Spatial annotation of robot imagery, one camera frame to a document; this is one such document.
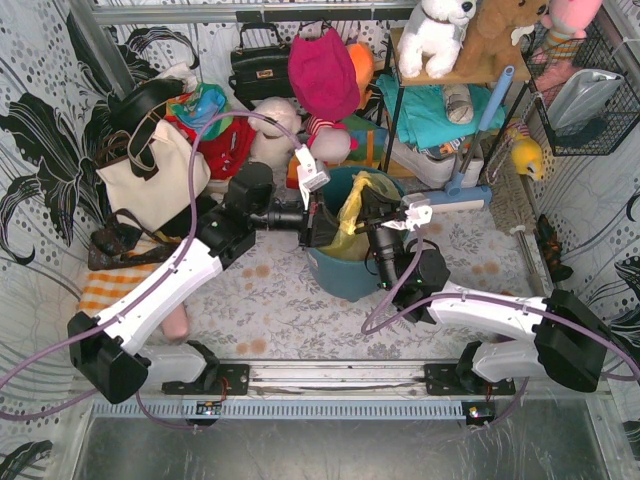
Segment teal folded cloth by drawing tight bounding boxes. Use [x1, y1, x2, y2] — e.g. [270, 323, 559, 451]
[394, 85, 491, 150]

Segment black orange patterned cloth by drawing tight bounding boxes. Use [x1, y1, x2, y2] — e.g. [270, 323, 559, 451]
[535, 214, 574, 283]

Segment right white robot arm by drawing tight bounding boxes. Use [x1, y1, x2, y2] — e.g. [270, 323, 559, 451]
[356, 185, 608, 393]

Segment teal plastic trash bin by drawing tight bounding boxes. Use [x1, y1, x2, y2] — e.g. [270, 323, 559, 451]
[306, 166, 405, 302]

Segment white plush lamb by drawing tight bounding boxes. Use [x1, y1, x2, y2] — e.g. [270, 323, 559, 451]
[248, 97, 302, 169]

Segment white shoe box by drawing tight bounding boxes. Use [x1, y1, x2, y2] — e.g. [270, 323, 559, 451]
[391, 139, 484, 190]

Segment chenille mop with metal handle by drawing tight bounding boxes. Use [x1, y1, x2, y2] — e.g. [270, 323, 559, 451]
[487, 157, 553, 297]

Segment white plush dog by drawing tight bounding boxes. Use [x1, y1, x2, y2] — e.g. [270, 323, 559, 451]
[398, 0, 477, 79]

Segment pink plush toy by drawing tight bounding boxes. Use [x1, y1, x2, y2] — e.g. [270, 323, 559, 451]
[531, 0, 603, 92]

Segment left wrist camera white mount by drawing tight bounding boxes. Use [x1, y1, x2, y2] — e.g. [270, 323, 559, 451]
[295, 145, 330, 210]

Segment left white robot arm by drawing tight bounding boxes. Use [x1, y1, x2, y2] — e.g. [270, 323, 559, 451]
[67, 163, 336, 404]

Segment yellow plush duck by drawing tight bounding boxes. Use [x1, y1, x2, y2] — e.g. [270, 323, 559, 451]
[506, 123, 544, 181]

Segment cream canvas tote bag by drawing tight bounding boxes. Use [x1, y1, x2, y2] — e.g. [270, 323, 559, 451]
[97, 120, 210, 231]

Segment brown plush teddy bear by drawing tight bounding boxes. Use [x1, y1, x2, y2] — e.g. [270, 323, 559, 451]
[454, 0, 549, 76]

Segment orange checkered cloth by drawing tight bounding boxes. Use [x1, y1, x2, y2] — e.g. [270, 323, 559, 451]
[77, 263, 159, 315]

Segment orange plush toy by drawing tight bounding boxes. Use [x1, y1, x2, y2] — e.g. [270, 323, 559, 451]
[347, 43, 374, 95]

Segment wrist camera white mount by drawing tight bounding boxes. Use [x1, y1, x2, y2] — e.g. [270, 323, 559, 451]
[295, 145, 330, 210]
[382, 193, 433, 231]

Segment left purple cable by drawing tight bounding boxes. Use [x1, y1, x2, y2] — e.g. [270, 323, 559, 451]
[0, 110, 306, 431]

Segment pink faced striped doll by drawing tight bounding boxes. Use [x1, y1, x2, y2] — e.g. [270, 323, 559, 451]
[306, 116, 359, 165]

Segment rainbow striped folded towel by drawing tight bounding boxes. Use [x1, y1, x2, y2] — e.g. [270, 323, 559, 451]
[286, 115, 389, 189]

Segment red folded clothes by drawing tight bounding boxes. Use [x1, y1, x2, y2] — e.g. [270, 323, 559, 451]
[197, 117, 256, 180]

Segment colourful rainbow cloth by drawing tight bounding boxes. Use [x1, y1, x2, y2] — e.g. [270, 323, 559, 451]
[164, 83, 229, 143]

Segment black wire basket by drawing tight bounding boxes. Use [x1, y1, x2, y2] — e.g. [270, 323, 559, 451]
[524, 25, 626, 157]

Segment black leather handbag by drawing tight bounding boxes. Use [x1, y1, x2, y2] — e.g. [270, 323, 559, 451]
[228, 22, 295, 110]

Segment magenta felt hat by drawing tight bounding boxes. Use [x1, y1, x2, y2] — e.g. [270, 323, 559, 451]
[288, 28, 360, 122]

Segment blue handled mop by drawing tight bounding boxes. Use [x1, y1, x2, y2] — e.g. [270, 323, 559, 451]
[424, 65, 516, 213]

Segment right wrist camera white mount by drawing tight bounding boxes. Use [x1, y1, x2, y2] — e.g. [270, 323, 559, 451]
[382, 193, 433, 231]

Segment yellow plastic trash bag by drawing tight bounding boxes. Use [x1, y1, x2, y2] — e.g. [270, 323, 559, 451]
[319, 166, 401, 261]

